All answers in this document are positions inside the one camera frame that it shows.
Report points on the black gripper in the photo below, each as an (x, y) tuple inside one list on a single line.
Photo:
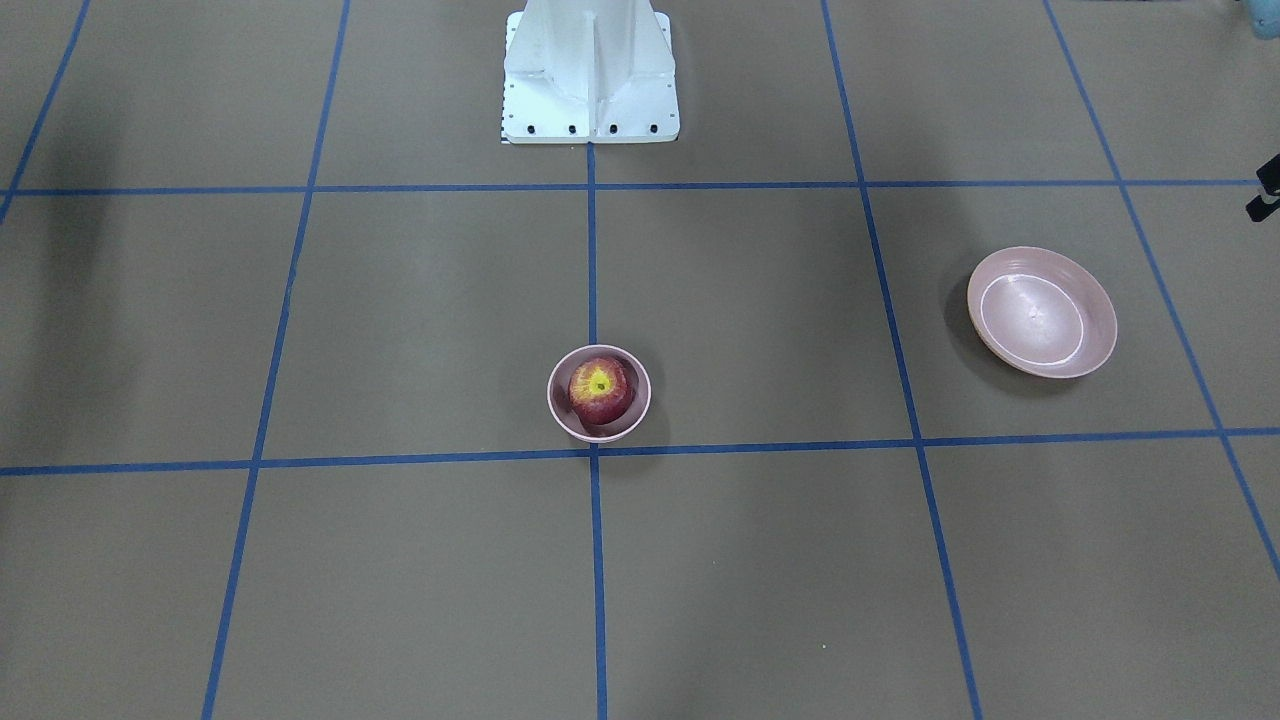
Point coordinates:
[(1266, 190)]

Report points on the red apple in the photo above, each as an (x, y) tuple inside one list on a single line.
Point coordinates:
[(600, 391)]

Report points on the pink plate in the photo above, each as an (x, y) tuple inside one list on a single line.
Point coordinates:
[(1042, 313)]

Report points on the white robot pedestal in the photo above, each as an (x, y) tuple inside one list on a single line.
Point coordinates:
[(589, 72)]

